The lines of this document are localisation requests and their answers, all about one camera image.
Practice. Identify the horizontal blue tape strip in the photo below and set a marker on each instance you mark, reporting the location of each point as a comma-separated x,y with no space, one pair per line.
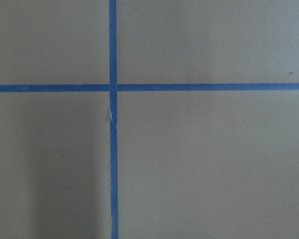
149,87

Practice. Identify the vertical blue tape strip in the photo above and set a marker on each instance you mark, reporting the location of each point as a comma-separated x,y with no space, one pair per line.
113,116

